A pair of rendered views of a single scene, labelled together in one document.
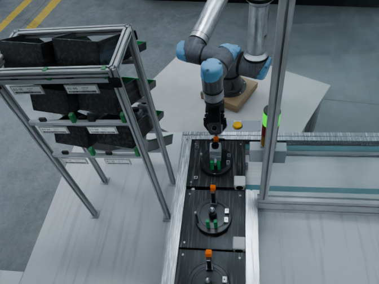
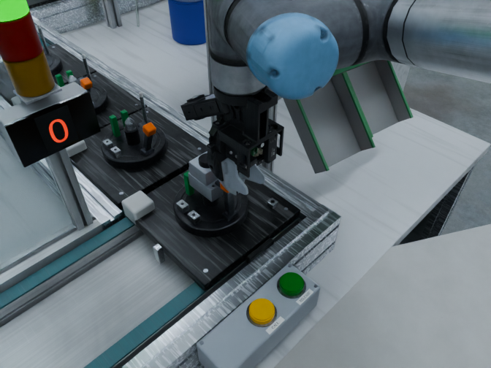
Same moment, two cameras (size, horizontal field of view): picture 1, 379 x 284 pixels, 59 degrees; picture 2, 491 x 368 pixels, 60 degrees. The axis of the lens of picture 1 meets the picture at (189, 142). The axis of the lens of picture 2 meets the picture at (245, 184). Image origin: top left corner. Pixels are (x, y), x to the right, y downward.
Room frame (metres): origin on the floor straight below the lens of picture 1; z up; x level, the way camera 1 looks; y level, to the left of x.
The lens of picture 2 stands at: (1.15, -0.54, 1.56)
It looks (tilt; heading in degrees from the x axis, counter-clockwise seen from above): 44 degrees down; 122
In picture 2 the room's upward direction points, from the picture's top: straight up
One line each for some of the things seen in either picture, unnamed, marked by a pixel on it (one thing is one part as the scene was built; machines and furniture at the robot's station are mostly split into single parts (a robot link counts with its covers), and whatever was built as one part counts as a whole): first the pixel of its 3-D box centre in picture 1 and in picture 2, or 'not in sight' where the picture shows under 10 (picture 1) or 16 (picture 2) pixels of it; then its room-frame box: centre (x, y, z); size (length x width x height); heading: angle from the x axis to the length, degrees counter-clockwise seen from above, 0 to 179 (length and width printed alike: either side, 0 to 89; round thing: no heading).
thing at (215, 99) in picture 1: (212, 93); (241, 68); (0.88, -0.11, 1.29); 0.08 x 0.08 x 0.05
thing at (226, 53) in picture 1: (219, 58); (294, 41); (0.98, -0.16, 1.37); 0.11 x 0.11 x 0.08; 55
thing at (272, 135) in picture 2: (214, 107); (244, 123); (0.89, -0.12, 1.21); 0.09 x 0.08 x 0.12; 166
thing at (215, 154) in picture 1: (215, 151); (204, 170); (0.79, -0.10, 1.06); 0.08 x 0.04 x 0.07; 166
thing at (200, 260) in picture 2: (216, 163); (211, 212); (0.80, -0.10, 0.96); 0.24 x 0.24 x 0.02; 76
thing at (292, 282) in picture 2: not in sight; (291, 285); (1.01, -0.16, 0.96); 0.04 x 0.04 x 0.02
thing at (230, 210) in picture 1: (212, 213); (131, 133); (0.56, -0.04, 1.01); 0.24 x 0.24 x 0.13; 76
